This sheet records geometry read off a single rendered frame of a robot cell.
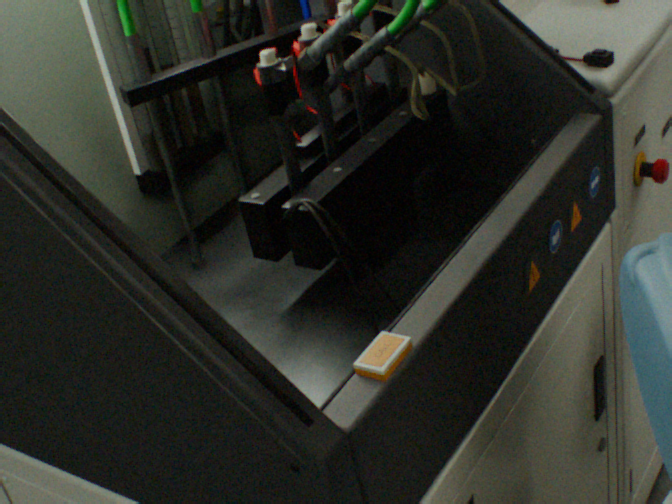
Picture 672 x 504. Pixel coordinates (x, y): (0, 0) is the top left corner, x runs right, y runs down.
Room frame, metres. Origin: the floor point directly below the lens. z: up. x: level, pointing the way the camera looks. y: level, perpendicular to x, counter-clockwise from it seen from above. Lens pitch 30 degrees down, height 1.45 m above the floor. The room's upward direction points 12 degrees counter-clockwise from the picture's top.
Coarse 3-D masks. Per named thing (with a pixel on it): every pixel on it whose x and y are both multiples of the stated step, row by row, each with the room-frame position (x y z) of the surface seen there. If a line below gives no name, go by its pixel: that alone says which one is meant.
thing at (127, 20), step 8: (120, 0) 1.08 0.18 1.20; (368, 0) 0.87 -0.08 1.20; (376, 0) 0.87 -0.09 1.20; (120, 8) 1.08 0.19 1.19; (128, 8) 1.09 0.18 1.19; (360, 8) 0.87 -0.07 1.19; (368, 8) 0.87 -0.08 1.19; (120, 16) 1.09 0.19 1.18; (128, 16) 1.09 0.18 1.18; (360, 16) 0.88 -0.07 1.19; (128, 24) 1.08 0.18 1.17; (128, 32) 1.08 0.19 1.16; (136, 32) 1.09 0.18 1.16; (128, 40) 1.08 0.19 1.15; (136, 40) 1.08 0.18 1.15
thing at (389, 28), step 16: (192, 0) 1.12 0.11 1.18; (416, 0) 0.93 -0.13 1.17; (192, 16) 1.13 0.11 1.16; (400, 16) 0.94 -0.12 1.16; (208, 32) 1.12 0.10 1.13; (384, 32) 0.96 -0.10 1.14; (208, 48) 1.12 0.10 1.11; (368, 48) 0.97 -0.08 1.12; (384, 48) 0.96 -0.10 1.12; (352, 64) 0.99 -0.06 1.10
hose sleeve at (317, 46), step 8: (352, 8) 0.89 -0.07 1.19; (344, 16) 0.89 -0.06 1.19; (352, 16) 0.88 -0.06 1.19; (336, 24) 0.89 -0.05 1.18; (344, 24) 0.89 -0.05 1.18; (352, 24) 0.88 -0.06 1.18; (328, 32) 0.90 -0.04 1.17; (336, 32) 0.89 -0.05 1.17; (344, 32) 0.89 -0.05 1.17; (320, 40) 0.91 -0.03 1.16; (328, 40) 0.90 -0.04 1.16; (336, 40) 0.90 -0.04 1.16; (312, 48) 0.92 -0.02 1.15; (320, 48) 0.91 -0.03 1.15; (328, 48) 0.90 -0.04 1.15; (312, 56) 0.92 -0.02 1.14; (320, 56) 0.91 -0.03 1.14
